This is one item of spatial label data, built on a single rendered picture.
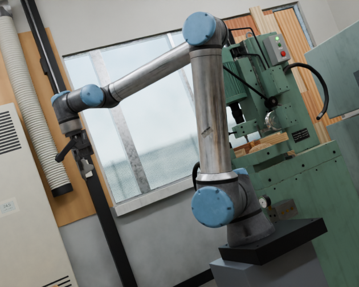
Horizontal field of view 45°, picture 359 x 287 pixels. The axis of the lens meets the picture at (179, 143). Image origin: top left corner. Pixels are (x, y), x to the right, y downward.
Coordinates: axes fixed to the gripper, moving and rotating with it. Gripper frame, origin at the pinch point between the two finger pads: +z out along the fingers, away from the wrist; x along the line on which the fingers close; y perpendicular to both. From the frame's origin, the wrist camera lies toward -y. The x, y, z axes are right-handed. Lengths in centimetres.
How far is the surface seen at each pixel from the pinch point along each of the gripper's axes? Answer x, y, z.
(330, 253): 5, 107, 80
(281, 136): 3, 99, 13
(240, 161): 19, 81, 20
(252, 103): 32, 105, -7
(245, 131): 31, 95, 7
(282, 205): -2, 84, 44
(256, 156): 5, 83, 18
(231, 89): 29, 93, -18
